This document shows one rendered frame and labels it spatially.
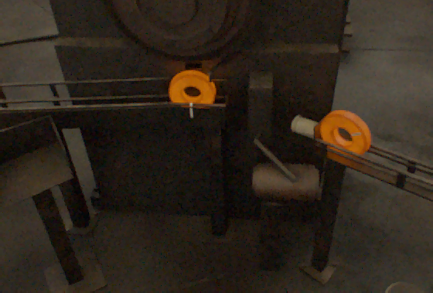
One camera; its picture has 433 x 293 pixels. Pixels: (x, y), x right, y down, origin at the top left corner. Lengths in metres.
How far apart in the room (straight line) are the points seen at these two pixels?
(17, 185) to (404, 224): 1.56
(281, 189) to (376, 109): 1.34
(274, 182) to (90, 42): 0.79
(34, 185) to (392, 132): 1.83
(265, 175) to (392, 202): 0.87
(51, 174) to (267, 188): 0.70
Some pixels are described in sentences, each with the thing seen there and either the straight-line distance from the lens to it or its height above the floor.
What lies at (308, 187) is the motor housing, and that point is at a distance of 1.58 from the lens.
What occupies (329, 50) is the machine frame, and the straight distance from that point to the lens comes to 1.55.
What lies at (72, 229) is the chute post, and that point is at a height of 0.01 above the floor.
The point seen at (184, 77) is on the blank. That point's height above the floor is 0.81.
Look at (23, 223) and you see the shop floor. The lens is 2.32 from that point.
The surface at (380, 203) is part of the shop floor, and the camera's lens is 2.27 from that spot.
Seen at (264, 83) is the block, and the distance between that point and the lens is 1.50.
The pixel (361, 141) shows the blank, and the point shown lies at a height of 0.72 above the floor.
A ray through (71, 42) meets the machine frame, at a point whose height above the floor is 0.87.
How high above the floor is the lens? 1.65
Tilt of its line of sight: 40 degrees down
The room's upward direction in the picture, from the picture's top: 3 degrees counter-clockwise
